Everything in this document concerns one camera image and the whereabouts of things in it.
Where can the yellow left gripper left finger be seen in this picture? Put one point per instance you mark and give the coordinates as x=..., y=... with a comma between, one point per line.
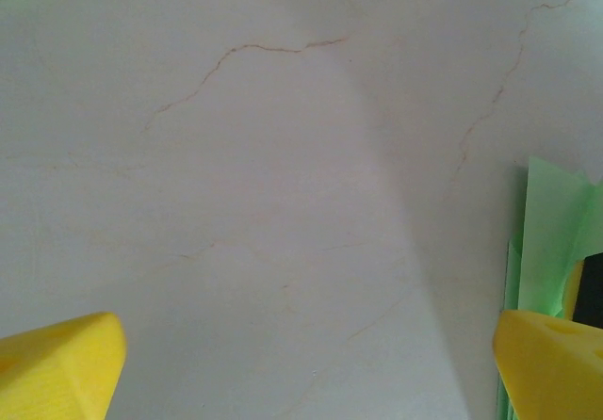
x=61, y=368

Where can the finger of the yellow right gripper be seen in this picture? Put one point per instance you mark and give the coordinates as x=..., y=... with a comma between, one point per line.
x=572, y=293

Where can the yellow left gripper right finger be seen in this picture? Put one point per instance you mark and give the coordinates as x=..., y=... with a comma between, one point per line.
x=556, y=373

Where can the light green paper sheet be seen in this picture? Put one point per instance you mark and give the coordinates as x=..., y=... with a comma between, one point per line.
x=546, y=231

